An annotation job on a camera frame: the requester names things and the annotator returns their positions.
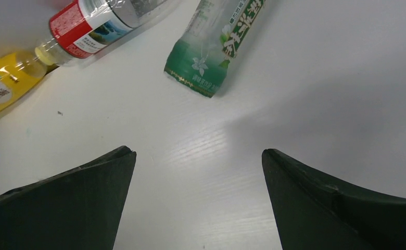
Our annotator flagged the yellow juice bottle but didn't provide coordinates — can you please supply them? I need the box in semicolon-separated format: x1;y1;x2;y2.
0;51;53;112

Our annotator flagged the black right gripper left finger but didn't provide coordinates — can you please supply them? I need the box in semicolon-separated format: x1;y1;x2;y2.
0;146;136;249

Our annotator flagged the red label bottle red cap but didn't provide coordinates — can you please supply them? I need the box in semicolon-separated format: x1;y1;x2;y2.
34;1;180;66

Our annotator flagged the green tinted bottle white cap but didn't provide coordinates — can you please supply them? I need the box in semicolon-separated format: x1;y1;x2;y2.
164;0;275;98

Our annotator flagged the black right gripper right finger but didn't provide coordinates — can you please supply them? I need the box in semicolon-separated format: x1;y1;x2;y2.
262;149;406;249

